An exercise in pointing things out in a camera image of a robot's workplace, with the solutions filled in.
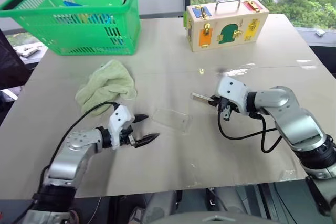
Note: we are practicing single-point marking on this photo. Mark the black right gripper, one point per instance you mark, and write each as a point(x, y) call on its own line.
point(228, 107)

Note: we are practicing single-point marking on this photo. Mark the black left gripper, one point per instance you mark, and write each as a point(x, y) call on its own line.
point(127, 136)

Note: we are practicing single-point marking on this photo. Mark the clear plastic phone case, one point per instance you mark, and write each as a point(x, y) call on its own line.
point(170, 119)

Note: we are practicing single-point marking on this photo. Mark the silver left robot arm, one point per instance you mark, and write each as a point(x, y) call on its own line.
point(76, 145)

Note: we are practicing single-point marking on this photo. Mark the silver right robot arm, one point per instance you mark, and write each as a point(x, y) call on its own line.
point(288, 113)

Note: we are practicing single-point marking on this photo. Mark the pale green towel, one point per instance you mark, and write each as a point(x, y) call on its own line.
point(105, 82)

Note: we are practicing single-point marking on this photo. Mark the small grey block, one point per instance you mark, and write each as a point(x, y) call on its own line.
point(320, 32)

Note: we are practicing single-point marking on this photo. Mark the small pale box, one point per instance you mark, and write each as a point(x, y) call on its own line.
point(9, 94)

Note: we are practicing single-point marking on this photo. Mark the white power strip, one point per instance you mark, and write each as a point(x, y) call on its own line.
point(29, 51)

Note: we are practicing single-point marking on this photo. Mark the green plastic shopping basket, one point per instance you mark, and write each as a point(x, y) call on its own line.
point(65, 10)

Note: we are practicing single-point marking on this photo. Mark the blue item in basket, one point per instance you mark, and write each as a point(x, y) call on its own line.
point(71, 3)

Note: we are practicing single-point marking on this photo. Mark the black mesh office chair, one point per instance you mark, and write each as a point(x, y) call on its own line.
point(10, 64)

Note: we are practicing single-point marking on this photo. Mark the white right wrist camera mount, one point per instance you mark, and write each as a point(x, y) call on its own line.
point(231, 87)

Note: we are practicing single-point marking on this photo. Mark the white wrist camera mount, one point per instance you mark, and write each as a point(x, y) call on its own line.
point(119, 119)
point(231, 87)

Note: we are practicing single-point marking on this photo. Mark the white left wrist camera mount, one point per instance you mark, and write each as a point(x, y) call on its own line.
point(119, 119)

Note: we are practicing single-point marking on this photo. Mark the black bracket under table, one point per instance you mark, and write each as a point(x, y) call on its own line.
point(211, 199)

